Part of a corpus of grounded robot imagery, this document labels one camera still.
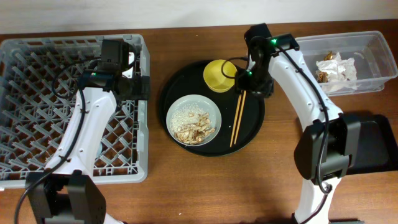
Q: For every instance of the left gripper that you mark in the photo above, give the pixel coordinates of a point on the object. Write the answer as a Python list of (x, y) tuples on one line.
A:
[(141, 88)]

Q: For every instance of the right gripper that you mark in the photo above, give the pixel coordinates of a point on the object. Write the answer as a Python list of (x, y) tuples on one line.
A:
[(241, 83)]

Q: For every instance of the wooden chopstick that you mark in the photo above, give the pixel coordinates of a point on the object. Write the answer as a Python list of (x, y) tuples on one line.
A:
[(235, 120), (240, 114)]

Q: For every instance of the yellow bowl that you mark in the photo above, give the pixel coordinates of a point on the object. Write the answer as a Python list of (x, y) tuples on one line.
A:
[(219, 75)]

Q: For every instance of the grey plate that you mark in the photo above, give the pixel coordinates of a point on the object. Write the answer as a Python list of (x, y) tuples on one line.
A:
[(205, 104)]

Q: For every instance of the food scraps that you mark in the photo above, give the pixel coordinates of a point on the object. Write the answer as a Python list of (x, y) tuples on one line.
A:
[(191, 125)]

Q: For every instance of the white napkin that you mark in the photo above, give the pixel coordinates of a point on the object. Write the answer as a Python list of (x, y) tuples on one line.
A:
[(340, 73)]

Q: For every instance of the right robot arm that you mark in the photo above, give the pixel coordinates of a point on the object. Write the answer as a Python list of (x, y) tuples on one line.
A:
[(329, 143)]

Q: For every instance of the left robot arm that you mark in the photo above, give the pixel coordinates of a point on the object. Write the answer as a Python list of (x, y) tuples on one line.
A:
[(65, 191)]

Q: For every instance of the grey plastic dishwasher rack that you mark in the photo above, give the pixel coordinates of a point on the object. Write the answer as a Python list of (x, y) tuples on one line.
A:
[(34, 74)]

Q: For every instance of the round black tray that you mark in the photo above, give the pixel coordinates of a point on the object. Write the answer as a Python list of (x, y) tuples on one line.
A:
[(189, 81)]

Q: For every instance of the clear plastic bin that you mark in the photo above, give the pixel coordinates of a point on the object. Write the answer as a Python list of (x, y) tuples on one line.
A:
[(373, 60)]

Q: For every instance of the black rectangular bin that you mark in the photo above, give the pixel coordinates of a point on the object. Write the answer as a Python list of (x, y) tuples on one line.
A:
[(377, 147)]

